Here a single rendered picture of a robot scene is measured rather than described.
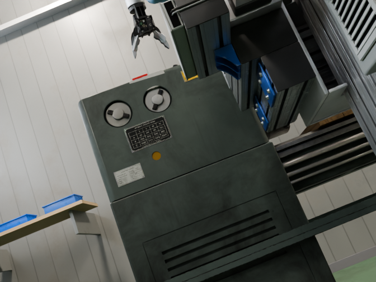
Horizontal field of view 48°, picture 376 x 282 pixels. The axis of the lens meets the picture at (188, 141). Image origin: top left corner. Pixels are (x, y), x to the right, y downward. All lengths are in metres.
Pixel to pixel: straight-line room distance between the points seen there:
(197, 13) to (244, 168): 0.74
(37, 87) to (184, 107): 3.70
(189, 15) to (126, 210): 0.80
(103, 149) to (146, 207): 0.25
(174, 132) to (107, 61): 3.48
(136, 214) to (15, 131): 3.72
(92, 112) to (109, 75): 3.29
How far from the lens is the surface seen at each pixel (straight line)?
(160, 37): 1.82
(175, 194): 1.45
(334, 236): 4.39
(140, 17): 1.78
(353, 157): 1.68
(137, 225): 1.46
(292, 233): 1.43
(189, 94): 1.55
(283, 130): 1.77
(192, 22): 0.85
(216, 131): 1.50
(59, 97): 4.97
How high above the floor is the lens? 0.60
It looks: 15 degrees up
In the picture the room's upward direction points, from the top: 22 degrees counter-clockwise
